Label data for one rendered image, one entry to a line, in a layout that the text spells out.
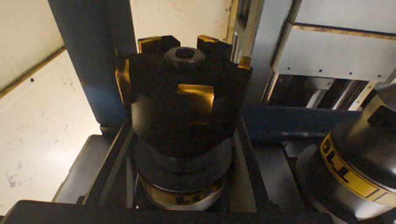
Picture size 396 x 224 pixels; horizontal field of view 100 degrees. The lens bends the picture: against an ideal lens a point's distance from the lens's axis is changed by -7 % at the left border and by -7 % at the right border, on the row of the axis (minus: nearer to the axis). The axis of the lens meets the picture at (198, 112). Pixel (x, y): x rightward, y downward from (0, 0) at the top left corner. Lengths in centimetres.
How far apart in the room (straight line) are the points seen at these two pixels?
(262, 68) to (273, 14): 20
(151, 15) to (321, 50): 79
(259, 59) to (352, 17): 31
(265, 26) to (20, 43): 73
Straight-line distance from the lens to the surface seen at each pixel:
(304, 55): 77
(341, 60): 85
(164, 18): 106
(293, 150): 18
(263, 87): 83
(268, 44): 75
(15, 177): 67
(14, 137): 64
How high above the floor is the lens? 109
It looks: 41 degrees up
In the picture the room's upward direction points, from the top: 176 degrees counter-clockwise
